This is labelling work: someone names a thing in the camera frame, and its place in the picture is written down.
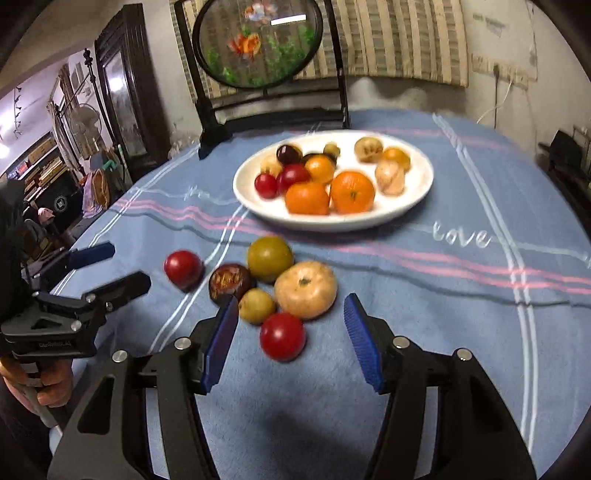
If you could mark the person's left hand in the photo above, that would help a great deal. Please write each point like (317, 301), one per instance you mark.
(53, 381)

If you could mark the tan pink-streaked potato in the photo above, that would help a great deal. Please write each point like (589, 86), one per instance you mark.
(390, 178)

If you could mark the blue striped tablecloth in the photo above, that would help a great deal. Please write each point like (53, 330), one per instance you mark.
(438, 300)

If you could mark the dark purple plum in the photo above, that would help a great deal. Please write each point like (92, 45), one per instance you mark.
(288, 153)

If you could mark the white wall socket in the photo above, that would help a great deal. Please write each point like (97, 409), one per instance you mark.
(482, 63)

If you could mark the yellow-green mandarin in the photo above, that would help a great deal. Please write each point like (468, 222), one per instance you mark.
(396, 158)

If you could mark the small yellow potato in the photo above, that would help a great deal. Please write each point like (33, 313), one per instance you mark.
(270, 166)

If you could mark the dark wooden framed cabinet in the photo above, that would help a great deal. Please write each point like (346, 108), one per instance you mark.
(124, 92)

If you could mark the tan persimmon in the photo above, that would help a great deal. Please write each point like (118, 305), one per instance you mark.
(305, 290)

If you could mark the electric fan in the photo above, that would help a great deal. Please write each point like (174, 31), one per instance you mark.
(85, 120)

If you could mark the black box with round logo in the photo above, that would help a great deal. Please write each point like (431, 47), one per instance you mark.
(57, 201)

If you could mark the striped beige curtain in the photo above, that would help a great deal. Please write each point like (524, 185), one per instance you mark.
(406, 41)

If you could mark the dark brown chestnut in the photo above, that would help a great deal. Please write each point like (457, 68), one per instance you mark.
(331, 148)

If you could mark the white power strip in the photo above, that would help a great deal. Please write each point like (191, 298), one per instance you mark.
(517, 74)

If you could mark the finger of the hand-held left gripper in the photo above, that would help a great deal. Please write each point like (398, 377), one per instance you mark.
(124, 286)
(92, 255)

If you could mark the large orange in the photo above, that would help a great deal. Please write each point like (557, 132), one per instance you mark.
(352, 192)

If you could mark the white oval plate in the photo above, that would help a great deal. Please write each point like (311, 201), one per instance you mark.
(406, 203)

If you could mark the small orange mandarin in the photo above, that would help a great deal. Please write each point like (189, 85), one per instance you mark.
(319, 170)

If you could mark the wooden shelf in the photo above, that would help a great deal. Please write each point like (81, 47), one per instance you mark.
(41, 159)

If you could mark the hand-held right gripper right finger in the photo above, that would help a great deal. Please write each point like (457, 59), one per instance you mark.
(364, 346)

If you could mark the person's left forearm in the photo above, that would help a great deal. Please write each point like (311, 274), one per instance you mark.
(18, 443)

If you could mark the round painted table screen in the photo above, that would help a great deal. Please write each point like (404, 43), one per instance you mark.
(258, 46)

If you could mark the small yellow-green lime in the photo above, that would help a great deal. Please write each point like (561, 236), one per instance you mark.
(256, 305)

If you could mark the black hat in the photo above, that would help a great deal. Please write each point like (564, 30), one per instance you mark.
(561, 148)

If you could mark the dark brown mangosteen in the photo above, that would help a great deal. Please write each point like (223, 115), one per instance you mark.
(231, 282)

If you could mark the small red cherry tomato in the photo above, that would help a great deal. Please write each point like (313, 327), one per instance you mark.
(266, 185)

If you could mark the green orange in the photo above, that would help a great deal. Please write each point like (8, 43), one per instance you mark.
(270, 258)

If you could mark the dark red plum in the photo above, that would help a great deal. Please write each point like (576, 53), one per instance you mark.
(330, 159)

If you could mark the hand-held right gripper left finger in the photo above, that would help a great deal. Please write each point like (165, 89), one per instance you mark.
(221, 341)

